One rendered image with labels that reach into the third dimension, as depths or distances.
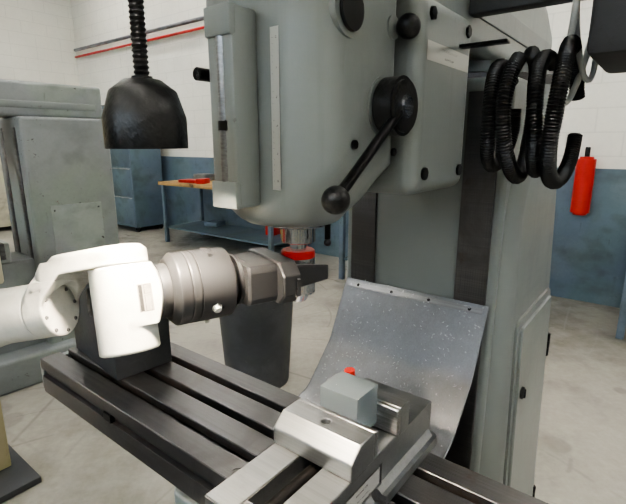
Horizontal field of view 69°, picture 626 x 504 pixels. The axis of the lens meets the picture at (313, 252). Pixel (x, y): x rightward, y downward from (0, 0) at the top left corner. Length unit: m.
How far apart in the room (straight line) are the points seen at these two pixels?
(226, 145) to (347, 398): 0.35
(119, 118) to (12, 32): 9.82
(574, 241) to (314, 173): 4.35
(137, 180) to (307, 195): 7.38
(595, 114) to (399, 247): 3.86
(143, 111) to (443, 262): 0.67
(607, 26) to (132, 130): 0.55
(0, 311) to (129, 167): 7.28
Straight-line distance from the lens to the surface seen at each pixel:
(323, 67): 0.52
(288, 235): 0.61
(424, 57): 0.66
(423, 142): 0.66
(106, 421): 0.98
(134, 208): 7.88
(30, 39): 10.32
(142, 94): 0.43
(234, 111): 0.51
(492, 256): 0.90
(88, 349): 1.12
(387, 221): 0.98
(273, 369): 2.73
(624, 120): 4.69
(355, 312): 1.02
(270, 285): 0.57
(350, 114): 0.54
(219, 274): 0.55
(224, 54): 0.53
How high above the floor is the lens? 1.41
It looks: 13 degrees down
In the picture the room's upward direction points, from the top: straight up
